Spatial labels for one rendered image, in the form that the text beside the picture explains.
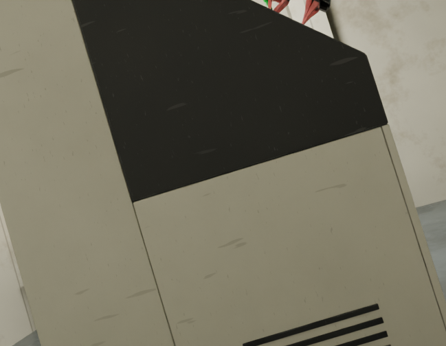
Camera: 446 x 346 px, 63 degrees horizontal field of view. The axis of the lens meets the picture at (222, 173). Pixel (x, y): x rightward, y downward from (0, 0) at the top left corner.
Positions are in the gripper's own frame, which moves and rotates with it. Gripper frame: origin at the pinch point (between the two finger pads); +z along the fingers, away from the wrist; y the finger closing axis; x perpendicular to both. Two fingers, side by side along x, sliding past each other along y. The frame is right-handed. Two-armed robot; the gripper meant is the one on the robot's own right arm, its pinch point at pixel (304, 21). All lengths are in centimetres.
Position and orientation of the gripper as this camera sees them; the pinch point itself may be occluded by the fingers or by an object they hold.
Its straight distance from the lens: 139.2
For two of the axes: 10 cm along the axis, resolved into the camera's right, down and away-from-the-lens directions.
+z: -4.6, 8.7, 1.7
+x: -2.6, 0.5, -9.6
